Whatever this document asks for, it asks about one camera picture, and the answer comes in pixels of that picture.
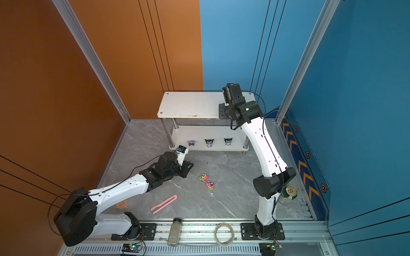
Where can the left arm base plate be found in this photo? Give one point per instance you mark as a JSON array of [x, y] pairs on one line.
[[147, 231]]

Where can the pink plastic tongs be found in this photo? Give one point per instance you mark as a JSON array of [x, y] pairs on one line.
[[157, 208]]

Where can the purple toy figure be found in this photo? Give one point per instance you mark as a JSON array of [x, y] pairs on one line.
[[191, 143]]

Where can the right circuit board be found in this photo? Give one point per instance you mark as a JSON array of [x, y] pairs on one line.
[[269, 249]]

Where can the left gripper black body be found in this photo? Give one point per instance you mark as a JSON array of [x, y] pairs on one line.
[[183, 172]]

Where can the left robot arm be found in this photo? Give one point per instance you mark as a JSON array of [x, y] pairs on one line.
[[82, 214]]

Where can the circuit board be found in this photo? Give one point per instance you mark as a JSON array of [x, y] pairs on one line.
[[132, 248], [269, 249]]

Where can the white two-tier shelf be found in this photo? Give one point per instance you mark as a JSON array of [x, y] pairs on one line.
[[200, 105]]

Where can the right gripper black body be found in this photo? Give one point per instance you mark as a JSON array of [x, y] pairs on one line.
[[225, 112]]

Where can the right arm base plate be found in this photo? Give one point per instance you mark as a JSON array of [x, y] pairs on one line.
[[255, 231]]

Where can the orange tape roll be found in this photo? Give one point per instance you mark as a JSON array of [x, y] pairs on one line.
[[122, 205]]

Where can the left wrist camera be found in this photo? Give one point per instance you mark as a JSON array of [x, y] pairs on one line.
[[181, 151]]

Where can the left circuit board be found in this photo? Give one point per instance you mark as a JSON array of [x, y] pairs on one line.
[[132, 248]]

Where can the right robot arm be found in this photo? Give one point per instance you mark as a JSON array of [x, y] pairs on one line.
[[276, 174]]

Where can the clear plastic bottle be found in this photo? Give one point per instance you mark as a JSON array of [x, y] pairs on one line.
[[174, 233]]

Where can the black purple robot toy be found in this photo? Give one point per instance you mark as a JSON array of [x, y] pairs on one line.
[[228, 141]]

